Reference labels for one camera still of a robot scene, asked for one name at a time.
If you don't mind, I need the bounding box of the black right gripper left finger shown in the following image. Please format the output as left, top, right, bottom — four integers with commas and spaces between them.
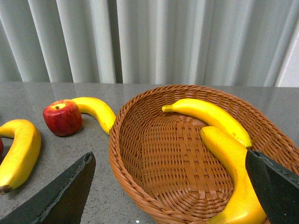
0, 152, 96, 224

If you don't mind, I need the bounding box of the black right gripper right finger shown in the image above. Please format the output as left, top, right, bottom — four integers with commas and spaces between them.
245, 150, 299, 224

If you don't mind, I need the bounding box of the yellow banana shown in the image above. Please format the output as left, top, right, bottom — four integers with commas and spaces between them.
72, 97, 116, 135
0, 119, 42, 195

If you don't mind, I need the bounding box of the red apple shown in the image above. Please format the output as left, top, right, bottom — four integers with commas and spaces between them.
0, 139, 4, 156
43, 99, 83, 137

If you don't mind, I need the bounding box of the lower banana in basket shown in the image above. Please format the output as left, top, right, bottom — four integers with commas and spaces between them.
200, 126, 266, 224

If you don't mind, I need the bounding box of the banana in basket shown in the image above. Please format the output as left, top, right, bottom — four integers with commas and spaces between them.
200, 126, 266, 224
162, 98, 252, 148

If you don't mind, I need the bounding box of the yellow banana beside basket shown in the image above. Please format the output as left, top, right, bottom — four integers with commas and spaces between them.
72, 97, 116, 135

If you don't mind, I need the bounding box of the right brown wicker basket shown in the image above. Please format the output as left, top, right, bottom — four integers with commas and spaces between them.
109, 85, 299, 224

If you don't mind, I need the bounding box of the upper banana in basket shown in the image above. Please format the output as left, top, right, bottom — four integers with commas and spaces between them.
162, 98, 252, 148

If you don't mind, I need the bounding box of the white pleated curtain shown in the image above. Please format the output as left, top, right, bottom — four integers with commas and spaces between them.
0, 0, 299, 87

